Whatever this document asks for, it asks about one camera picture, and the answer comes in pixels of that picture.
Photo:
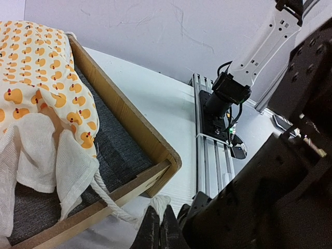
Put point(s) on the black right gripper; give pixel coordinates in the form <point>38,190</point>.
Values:
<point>282,197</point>

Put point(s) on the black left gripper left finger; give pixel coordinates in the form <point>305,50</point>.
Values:
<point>148,234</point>

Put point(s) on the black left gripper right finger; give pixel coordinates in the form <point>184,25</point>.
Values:
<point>170,235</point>

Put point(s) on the wooden pet bed frame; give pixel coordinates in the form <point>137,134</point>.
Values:
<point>166,161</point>

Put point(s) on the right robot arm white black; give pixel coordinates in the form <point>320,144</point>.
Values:
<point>236,78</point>

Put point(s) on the grey bed mat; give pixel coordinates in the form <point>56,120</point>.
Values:
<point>120,158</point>

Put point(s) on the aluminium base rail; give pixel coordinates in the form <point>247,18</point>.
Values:
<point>215,165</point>

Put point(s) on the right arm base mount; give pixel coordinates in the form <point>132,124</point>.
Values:
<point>221,129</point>

